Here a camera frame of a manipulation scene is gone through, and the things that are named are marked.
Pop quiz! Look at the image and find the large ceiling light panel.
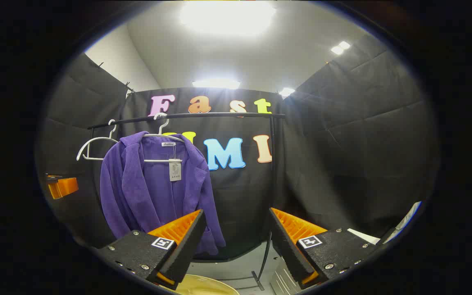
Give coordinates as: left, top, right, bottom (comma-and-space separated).
179, 1, 277, 37

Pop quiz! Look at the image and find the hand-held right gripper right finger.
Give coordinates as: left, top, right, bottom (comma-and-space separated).
269, 207, 380, 290

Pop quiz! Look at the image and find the white clothes hanger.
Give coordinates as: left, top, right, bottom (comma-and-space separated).
143, 113, 185, 163
76, 120, 120, 161

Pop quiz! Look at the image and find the purple corduroy jacket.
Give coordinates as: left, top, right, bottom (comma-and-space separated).
100, 131, 226, 256

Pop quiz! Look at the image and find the long ceiling light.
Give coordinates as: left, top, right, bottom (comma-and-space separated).
192, 79, 241, 89

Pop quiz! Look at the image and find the twin square ceiling light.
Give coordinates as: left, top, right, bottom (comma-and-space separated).
330, 41, 351, 55

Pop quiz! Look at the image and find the beige laundry hamper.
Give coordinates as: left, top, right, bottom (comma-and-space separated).
166, 274, 241, 295

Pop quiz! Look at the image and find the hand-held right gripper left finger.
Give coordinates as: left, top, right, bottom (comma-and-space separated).
97, 209, 207, 290

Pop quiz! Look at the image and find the grey ribbed container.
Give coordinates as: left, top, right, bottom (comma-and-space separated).
270, 258, 306, 295

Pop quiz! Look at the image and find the black metal clothes rack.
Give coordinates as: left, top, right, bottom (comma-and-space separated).
88, 111, 286, 290

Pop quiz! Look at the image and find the white board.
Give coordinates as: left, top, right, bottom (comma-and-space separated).
347, 201, 423, 246

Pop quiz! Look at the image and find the black backdrop cloth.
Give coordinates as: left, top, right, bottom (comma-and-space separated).
35, 35, 439, 261

